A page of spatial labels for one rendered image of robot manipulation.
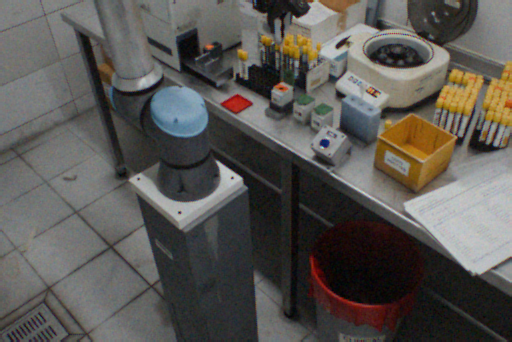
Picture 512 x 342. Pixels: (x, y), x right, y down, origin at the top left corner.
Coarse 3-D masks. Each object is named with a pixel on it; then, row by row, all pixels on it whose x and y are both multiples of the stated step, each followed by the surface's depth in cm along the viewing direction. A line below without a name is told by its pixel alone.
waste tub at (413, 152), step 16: (400, 128) 129; (416, 128) 130; (432, 128) 126; (384, 144) 123; (400, 144) 133; (416, 144) 132; (432, 144) 128; (448, 144) 120; (384, 160) 125; (400, 160) 121; (416, 160) 117; (432, 160) 119; (448, 160) 126; (400, 176) 124; (416, 176) 119; (432, 176) 124; (416, 192) 122
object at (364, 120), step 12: (348, 96) 135; (348, 108) 134; (360, 108) 131; (372, 108) 131; (348, 120) 136; (360, 120) 133; (372, 120) 130; (348, 132) 139; (360, 132) 135; (372, 132) 134; (360, 144) 135
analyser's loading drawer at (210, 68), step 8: (184, 56) 166; (192, 56) 166; (200, 56) 159; (208, 56) 161; (192, 64) 162; (200, 64) 161; (208, 64) 156; (216, 64) 159; (200, 72) 159; (208, 72) 158; (216, 72) 158; (224, 72) 155; (232, 72) 158; (216, 80) 155; (224, 80) 157
